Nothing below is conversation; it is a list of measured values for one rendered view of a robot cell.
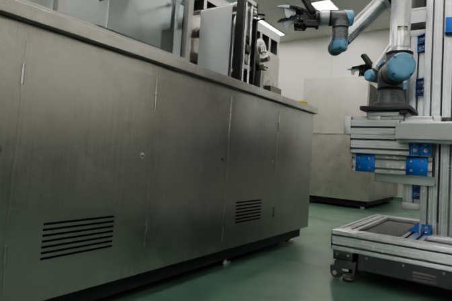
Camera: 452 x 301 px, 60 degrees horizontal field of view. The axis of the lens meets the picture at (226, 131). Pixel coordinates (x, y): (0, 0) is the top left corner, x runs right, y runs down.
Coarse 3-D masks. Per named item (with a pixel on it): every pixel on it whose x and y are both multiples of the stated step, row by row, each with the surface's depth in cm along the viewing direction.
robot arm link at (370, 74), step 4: (388, 48) 244; (384, 52) 246; (380, 56) 249; (384, 56) 246; (380, 60) 248; (376, 64) 251; (372, 68) 254; (376, 68) 251; (368, 72) 253; (372, 72) 251; (376, 72) 251; (364, 76) 256; (368, 76) 253; (372, 76) 251; (376, 76) 252; (368, 80) 254; (372, 80) 253; (376, 80) 254
